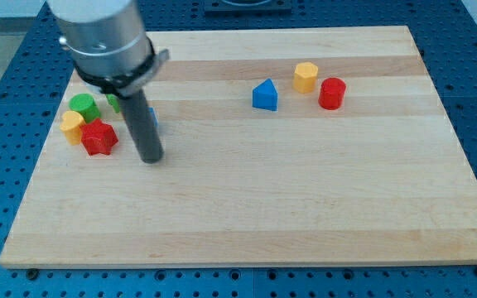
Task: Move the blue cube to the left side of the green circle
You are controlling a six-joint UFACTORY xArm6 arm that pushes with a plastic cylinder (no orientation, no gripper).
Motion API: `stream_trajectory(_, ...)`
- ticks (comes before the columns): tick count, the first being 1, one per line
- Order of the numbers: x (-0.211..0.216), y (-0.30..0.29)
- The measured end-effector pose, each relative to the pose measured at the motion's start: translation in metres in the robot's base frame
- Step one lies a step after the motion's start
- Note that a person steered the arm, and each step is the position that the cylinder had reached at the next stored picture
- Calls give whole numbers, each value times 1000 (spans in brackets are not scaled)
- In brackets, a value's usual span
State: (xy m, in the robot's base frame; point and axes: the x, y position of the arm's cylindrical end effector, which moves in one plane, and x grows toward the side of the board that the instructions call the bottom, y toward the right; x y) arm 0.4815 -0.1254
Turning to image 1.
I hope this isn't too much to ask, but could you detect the blue cube block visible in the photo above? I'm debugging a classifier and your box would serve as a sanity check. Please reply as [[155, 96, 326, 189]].
[[148, 107, 159, 127]]

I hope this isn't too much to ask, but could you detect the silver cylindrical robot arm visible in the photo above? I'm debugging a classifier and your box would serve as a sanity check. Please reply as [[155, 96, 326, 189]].
[[47, 0, 170, 97]]

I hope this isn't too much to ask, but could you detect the blue triangle block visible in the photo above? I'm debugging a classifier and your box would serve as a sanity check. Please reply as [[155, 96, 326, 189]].
[[252, 79, 278, 111]]

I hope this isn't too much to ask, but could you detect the wooden board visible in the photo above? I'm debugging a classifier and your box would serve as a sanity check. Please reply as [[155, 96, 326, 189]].
[[0, 26, 477, 269]]

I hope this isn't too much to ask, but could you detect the yellow hexagon block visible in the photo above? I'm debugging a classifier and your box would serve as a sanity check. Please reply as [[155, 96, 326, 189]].
[[292, 62, 319, 94]]

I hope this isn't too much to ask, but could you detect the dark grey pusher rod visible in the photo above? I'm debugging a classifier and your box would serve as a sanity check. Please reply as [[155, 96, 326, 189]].
[[118, 89, 164, 164]]

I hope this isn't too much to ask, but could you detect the red cylinder block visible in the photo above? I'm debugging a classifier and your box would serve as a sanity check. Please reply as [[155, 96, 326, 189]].
[[318, 77, 346, 110]]

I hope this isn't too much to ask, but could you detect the green block behind rod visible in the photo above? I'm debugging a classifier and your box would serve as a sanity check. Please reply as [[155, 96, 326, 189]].
[[105, 94, 120, 113]]

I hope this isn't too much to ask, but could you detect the red star block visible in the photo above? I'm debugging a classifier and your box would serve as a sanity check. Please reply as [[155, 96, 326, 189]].
[[80, 118, 118, 156]]

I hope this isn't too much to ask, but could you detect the green cylinder block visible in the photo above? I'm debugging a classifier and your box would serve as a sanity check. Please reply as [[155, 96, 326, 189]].
[[69, 94, 101, 123]]

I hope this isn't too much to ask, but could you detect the yellow heart block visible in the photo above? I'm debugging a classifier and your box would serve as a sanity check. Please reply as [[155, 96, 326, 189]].
[[60, 110, 85, 146]]

